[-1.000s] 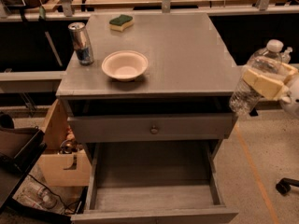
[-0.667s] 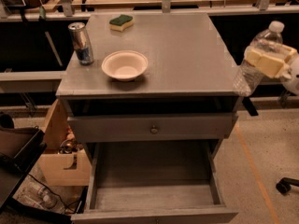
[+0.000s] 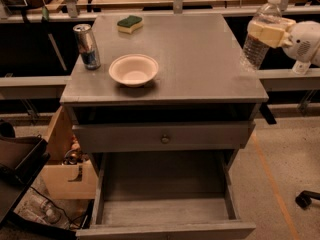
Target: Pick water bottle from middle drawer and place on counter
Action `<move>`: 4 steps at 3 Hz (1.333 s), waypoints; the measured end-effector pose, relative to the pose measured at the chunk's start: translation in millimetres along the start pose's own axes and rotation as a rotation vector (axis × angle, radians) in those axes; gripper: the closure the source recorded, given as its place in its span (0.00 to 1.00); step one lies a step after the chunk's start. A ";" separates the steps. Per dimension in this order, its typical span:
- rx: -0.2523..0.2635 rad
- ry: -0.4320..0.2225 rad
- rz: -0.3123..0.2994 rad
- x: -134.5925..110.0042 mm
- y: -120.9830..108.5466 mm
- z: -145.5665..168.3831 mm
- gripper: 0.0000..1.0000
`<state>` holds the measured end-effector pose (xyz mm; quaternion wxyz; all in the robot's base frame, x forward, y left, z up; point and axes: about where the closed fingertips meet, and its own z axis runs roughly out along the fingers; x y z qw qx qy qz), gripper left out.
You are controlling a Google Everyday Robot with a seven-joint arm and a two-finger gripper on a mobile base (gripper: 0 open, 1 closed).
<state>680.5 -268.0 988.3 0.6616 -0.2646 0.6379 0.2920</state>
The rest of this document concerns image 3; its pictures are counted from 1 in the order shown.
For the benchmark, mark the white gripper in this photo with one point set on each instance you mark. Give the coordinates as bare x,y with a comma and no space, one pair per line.
302,41

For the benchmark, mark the clear plastic water bottle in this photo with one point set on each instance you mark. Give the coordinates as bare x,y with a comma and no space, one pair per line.
254,50

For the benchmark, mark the clear hand sanitizer bottle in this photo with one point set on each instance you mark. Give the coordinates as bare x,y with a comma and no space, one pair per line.
301,68

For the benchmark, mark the grey top drawer with knob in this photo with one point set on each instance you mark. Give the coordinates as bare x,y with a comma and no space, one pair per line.
132,137

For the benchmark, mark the grey wooden drawer cabinet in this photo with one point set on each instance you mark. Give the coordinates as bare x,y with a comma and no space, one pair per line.
200,78

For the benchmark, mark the open grey middle drawer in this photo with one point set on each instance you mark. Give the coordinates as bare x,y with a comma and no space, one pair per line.
179,195

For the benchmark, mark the plastic bottle on floor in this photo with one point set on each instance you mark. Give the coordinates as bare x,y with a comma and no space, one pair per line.
49,211

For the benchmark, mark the white paper bowl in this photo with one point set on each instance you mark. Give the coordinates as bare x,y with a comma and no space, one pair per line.
133,70

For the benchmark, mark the green yellow sponge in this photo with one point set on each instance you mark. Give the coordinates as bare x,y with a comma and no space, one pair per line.
130,24

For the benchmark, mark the black chair caster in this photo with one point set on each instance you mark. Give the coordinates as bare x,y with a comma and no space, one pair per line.
304,199

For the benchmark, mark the silver blue drink can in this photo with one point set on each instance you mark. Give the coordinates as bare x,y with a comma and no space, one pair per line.
87,46

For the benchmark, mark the light wooden crate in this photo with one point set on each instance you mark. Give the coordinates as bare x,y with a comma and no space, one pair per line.
68,174

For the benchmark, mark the black plastic bin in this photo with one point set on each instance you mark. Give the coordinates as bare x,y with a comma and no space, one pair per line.
20,157

